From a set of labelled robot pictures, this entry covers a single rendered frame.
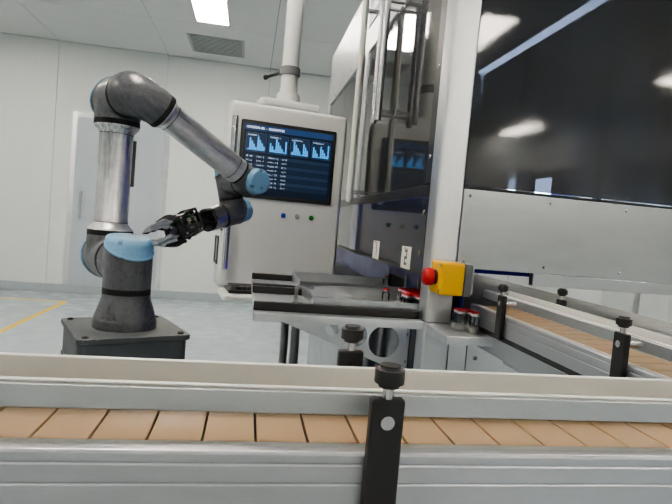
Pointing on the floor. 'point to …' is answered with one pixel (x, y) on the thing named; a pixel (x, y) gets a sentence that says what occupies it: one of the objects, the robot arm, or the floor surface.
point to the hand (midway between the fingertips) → (147, 237)
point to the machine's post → (448, 170)
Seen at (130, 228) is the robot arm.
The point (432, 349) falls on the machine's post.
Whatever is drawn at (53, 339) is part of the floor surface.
